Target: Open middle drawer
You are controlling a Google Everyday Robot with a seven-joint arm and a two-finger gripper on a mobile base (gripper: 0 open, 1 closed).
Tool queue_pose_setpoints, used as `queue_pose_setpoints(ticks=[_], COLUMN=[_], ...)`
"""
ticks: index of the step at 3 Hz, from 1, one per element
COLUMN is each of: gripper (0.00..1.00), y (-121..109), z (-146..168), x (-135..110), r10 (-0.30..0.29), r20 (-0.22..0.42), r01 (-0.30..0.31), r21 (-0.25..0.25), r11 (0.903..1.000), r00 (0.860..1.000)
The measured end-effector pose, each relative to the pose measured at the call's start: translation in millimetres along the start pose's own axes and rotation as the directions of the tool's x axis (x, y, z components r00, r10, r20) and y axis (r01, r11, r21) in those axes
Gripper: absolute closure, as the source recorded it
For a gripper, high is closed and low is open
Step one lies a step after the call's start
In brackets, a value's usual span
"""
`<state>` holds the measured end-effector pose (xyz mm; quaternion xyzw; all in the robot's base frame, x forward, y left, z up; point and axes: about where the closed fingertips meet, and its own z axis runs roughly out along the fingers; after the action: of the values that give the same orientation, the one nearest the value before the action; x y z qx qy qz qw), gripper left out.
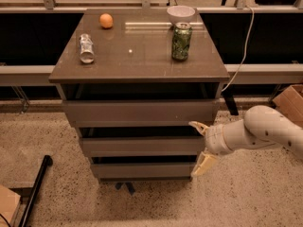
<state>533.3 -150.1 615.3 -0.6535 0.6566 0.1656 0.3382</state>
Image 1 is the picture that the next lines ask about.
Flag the lying silver can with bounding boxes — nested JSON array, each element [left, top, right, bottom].
[[80, 33, 95, 64]]

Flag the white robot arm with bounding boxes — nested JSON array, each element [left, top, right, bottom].
[[189, 106, 303, 177]]

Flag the black pole on floor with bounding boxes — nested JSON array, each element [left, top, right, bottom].
[[18, 155, 53, 227]]

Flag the white bowl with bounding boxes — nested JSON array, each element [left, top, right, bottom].
[[167, 6, 195, 25]]

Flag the grey metal railing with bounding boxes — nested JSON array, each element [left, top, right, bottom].
[[0, 63, 303, 86]]

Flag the grey bottom drawer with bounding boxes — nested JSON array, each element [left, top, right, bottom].
[[91, 163, 194, 179]]

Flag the grey drawer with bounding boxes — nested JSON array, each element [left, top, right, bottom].
[[62, 99, 219, 128], [91, 163, 194, 179], [80, 136, 205, 157]]

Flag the green soda can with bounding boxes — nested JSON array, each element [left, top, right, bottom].
[[171, 22, 192, 61]]

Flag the cardboard box bottom left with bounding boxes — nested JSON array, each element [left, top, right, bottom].
[[0, 184, 21, 227]]

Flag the grey top drawer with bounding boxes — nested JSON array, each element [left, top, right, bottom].
[[62, 99, 219, 128]]

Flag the grey drawer cabinet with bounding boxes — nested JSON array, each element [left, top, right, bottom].
[[49, 9, 229, 182]]

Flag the white cable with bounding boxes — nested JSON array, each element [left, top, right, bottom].
[[221, 5, 256, 93]]

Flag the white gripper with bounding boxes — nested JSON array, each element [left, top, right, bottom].
[[188, 121, 228, 177]]

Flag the cardboard box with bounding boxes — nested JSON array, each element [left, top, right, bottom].
[[0, 184, 21, 227], [274, 84, 303, 128]]

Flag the orange fruit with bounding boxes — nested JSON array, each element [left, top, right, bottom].
[[99, 13, 114, 29]]

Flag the cardboard box right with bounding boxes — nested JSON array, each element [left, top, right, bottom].
[[274, 84, 303, 128]]

